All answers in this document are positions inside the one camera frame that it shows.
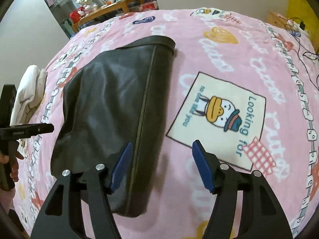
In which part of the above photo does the black leather jacket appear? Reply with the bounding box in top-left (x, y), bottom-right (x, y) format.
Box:
top-left (50, 36), bottom-right (176, 217)

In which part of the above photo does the white folded clothes stack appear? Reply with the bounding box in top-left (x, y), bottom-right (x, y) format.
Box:
top-left (10, 65), bottom-right (48, 126)

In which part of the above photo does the person's left hand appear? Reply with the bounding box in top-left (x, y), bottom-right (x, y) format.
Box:
top-left (0, 151), bottom-right (24, 182)

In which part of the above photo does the pink fluffy pajama sleeve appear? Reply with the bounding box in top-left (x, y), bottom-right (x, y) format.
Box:
top-left (0, 188), bottom-right (16, 214)

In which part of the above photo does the pink cartoon bed blanket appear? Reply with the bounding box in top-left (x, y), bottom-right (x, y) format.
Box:
top-left (14, 10), bottom-right (318, 238)

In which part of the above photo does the red gift bag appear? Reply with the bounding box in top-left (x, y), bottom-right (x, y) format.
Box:
top-left (69, 7), bottom-right (86, 24)

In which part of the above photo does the wooden desk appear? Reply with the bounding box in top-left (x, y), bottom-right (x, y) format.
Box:
top-left (71, 0), bottom-right (144, 33)

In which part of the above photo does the red white paper bag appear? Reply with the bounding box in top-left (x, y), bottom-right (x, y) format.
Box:
top-left (138, 1), bottom-right (159, 12)

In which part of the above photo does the wooden nightstand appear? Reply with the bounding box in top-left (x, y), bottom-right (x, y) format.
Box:
top-left (268, 11), bottom-right (291, 30)

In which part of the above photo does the black charging cable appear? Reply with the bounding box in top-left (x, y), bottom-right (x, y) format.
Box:
top-left (285, 17), bottom-right (319, 91)

